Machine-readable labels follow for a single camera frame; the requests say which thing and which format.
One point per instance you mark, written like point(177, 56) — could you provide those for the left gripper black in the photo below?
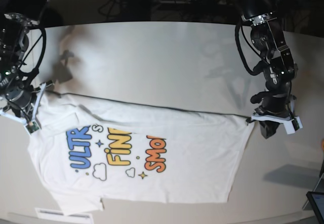
point(268, 128)

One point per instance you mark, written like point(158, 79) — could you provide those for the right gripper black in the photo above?
point(20, 100)

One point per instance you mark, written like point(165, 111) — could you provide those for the white printed T-shirt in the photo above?
point(91, 149)

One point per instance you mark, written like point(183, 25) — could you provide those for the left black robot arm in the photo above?
point(267, 40)

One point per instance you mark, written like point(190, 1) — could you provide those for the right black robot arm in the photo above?
point(17, 19)

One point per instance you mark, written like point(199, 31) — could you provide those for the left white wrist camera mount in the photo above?
point(280, 110)

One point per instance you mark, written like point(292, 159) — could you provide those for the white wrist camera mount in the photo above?
point(30, 125)
point(280, 110)

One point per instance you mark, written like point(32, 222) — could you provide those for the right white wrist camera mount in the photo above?
point(30, 125)

